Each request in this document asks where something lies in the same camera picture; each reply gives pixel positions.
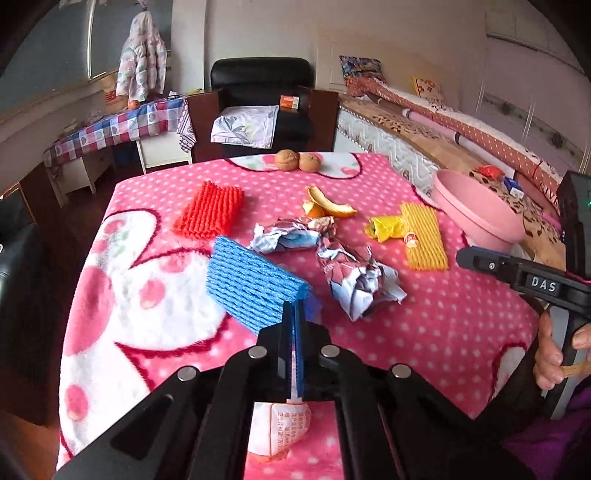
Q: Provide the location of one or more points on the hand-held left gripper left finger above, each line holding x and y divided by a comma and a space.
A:
279, 350

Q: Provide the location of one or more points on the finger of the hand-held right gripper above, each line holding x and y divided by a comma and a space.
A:
485, 265

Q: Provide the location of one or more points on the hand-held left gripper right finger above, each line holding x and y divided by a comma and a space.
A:
300, 350

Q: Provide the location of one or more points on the pink plastic basin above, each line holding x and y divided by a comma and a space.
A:
480, 217

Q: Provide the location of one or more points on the white printed packet wrapper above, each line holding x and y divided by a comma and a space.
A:
281, 429

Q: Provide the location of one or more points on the yellow wrapper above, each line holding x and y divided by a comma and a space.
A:
385, 228

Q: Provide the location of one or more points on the orange peel chunk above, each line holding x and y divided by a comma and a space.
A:
314, 211

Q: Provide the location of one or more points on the person's right forearm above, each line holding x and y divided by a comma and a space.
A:
554, 438

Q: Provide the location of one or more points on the person's right hand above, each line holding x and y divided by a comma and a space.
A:
547, 355

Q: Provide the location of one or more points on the yellow foam net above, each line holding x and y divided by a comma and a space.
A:
427, 244

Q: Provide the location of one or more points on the small blue box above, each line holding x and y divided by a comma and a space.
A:
513, 187

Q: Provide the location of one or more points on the blue foam net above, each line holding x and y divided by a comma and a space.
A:
249, 281

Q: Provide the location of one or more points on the crumpled printed paper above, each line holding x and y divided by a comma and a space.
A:
291, 237
360, 281

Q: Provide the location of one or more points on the small red packet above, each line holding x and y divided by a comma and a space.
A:
489, 171

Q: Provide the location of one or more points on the curved orange peel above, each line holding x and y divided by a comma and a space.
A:
330, 205

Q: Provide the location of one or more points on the pink roll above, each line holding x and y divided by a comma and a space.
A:
429, 124

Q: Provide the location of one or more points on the red foam net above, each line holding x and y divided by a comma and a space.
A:
210, 210

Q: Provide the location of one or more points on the white wardrobe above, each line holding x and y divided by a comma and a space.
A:
531, 69

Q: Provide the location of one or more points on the pink dotted blanket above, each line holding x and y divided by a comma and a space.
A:
138, 277

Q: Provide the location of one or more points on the yellow floral pillow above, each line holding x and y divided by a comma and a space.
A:
429, 90

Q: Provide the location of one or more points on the walnut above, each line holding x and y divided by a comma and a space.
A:
286, 160
310, 163

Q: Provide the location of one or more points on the white floral cloth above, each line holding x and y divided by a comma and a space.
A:
244, 124

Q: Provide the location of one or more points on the colourful patterned pillow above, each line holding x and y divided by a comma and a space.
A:
362, 67

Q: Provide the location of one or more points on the dark checked towel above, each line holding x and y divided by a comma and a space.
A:
185, 129

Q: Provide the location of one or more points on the cream headboard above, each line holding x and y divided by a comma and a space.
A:
369, 46

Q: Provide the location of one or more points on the small orange box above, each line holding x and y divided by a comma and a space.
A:
289, 102

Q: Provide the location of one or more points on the white desk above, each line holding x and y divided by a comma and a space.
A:
78, 170

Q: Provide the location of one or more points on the brown paper bag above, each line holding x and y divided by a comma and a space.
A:
111, 92

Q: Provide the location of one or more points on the hanging patterned jacket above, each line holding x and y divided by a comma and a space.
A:
141, 60

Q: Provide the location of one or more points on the large window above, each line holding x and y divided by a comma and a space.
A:
55, 41

